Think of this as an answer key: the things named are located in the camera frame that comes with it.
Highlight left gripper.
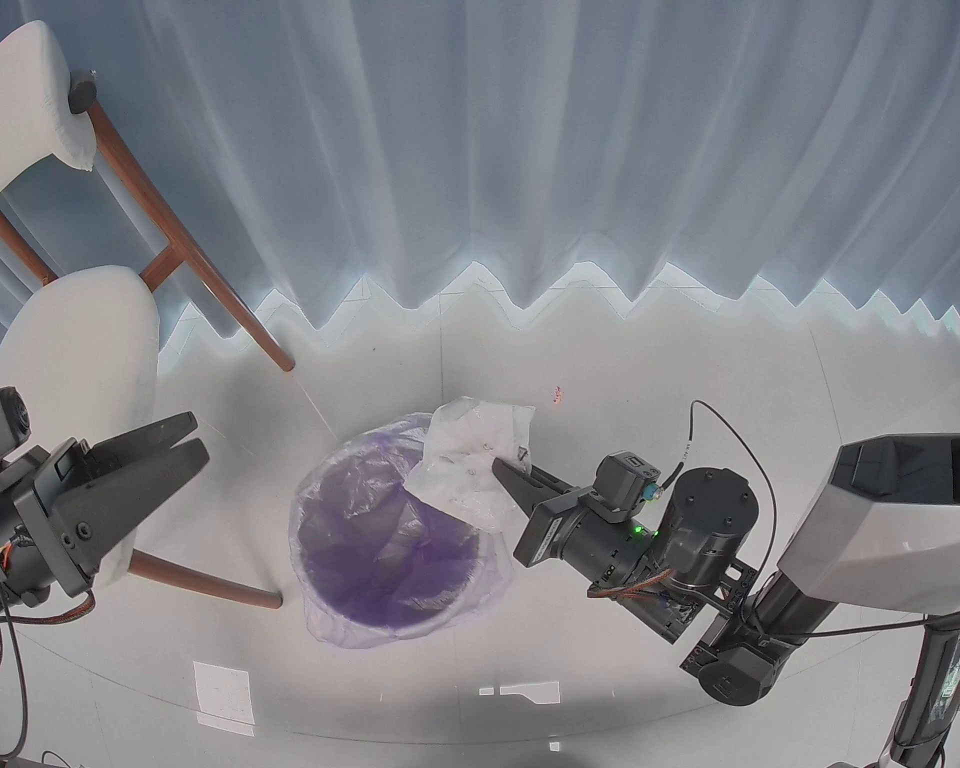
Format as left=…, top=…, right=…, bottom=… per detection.
left=0, top=410, right=211, bottom=599

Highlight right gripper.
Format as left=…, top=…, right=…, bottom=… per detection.
left=492, top=458, right=669, bottom=594

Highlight clear plastic wrapper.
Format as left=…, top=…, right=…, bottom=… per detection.
left=408, top=395, right=538, bottom=534

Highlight purple plastic bag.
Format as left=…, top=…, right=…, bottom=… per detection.
left=288, top=408, right=516, bottom=651

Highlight white trash bin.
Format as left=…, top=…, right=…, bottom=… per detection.
left=296, top=427, right=512, bottom=639

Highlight wooden chair white cushions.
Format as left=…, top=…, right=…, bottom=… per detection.
left=0, top=21, right=297, bottom=610

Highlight pale blue curtain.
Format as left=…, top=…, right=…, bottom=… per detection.
left=0, top=0, right=960, bottom=354

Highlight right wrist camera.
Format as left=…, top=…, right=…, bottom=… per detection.
left=596, top=450, right=662, bottom=526

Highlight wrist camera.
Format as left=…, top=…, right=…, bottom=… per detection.
left=596, top=450, right=662, bottom=526
left=0, top=386, right=33, bottom=455

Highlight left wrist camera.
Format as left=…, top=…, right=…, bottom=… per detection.
left=0, top=386, right=33, bottom=455

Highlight black cable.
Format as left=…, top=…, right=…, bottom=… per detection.
left=0, top=600, right=31, bottom=768
left=660, top=399, right=777, bottom=579

